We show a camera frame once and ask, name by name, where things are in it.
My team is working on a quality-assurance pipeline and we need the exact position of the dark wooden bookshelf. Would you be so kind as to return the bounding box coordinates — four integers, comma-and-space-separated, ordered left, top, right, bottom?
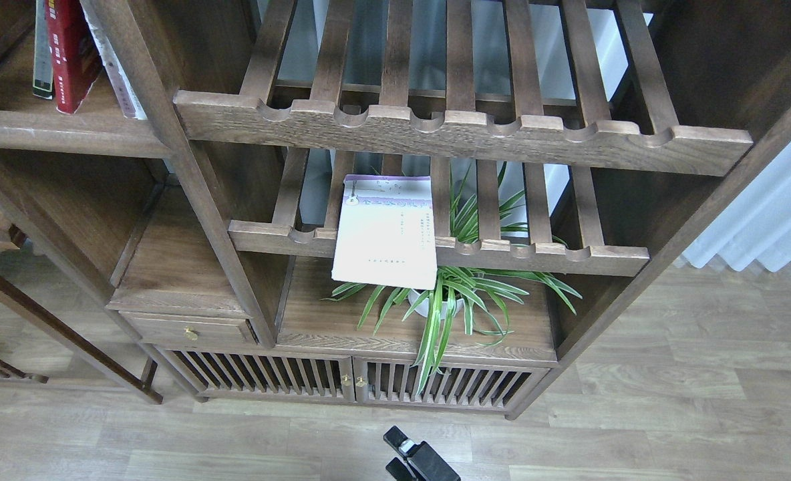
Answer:
0, 1, 791, 420

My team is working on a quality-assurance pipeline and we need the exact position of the red paperback book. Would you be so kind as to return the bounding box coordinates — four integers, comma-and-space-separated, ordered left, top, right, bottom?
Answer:
43, 1, 102, 114

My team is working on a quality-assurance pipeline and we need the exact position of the upright white-spined book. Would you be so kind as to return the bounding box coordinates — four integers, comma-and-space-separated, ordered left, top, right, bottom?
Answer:
80, 1, 148, 120

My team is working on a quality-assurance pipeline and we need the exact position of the brass drawer knob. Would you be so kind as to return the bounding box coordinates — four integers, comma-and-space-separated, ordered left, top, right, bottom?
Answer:
184, 326, 199, 341

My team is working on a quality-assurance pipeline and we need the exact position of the green spider plant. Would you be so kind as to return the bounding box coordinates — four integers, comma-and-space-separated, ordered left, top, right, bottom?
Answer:
322, 189, 583, 389

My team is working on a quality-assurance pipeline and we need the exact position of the yellow and black thick book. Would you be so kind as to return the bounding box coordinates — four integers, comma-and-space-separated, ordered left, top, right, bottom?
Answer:
31, 0, 54, 100

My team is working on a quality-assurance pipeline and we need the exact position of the pale lilac paperback book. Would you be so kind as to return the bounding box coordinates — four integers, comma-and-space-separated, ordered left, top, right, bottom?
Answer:
332, 174, 436, 290

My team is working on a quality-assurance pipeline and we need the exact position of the white plant pot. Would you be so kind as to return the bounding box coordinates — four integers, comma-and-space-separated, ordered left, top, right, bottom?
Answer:
408, 289, 466, 320

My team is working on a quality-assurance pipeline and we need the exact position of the white curtain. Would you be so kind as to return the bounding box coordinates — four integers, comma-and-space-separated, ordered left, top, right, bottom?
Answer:
675, 141, 791, 272

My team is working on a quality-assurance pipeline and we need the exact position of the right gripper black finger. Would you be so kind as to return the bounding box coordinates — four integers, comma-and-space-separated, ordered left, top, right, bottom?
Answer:
383, 426, 462, 480

